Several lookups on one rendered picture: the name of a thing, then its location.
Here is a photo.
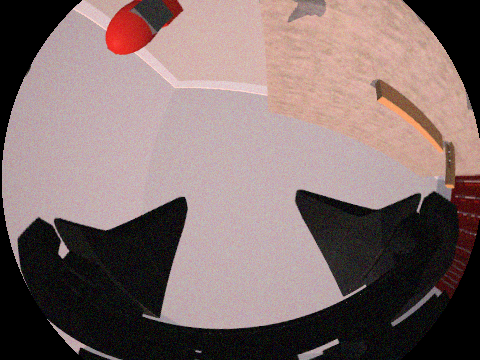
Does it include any brown wooden rail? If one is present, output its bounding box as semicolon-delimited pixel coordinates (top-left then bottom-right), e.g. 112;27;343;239
375;79;444;153

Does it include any brown wooden post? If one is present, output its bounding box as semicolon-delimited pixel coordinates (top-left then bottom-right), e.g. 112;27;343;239
444;143;456;189

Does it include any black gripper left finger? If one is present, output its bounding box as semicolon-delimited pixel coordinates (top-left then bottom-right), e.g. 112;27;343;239
53;196;188;319

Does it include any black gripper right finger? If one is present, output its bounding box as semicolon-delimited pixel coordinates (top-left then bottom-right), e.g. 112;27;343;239
296;189;421;296

